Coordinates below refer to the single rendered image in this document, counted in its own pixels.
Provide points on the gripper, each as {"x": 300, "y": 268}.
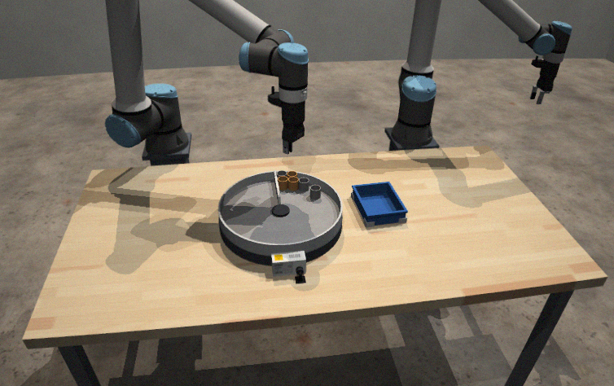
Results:
{"x": 292, "y": 120}
{"x": 548, "y": 77}

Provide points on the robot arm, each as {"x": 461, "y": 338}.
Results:
{"x": 125, "y": 64}
{"x": 419, "y": 43}

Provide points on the grey turntable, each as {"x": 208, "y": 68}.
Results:
{"x": 256, "y": 238}

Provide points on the blue crate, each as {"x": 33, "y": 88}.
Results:
{"x": 378, "y": 203}

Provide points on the white control box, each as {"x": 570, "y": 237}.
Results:
{"x": 285, "y": 263}

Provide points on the wooden table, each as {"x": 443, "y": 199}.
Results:
{"x": 339, "y": 268}

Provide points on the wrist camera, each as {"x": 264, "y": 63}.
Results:
{"x": 274, "y": 98}
{"x": 536, "y": 64}

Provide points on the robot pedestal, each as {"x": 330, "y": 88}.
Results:
{"x": 411, "y": 144}
{"x": 167, "y": 157}

